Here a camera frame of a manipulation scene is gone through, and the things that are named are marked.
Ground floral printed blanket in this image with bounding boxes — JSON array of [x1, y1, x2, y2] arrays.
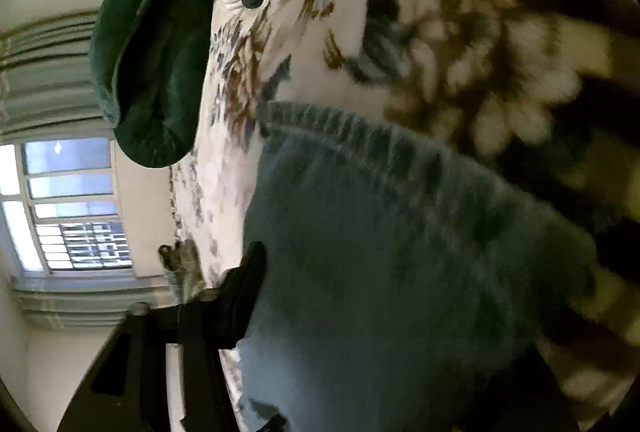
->
[[169, 0, 637, 432]]

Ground pale striped curtain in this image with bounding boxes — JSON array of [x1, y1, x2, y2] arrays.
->
[[11, 276, 173, 329], [0, 10, 117, 144]]

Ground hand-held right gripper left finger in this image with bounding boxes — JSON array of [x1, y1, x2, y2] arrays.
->
[[57, 241, 288, 432]]

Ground window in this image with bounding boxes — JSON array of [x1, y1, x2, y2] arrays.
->
[[0, 137, 137, 284]]

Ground blue denim pants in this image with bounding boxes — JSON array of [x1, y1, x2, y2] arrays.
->
[[234, 100, 603, 432]]

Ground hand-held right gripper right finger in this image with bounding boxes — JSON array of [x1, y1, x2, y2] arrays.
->
[[515, 341, 598, 432]]

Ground grey furry object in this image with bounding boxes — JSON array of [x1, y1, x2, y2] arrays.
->
[[158, 239, 207, 300]]

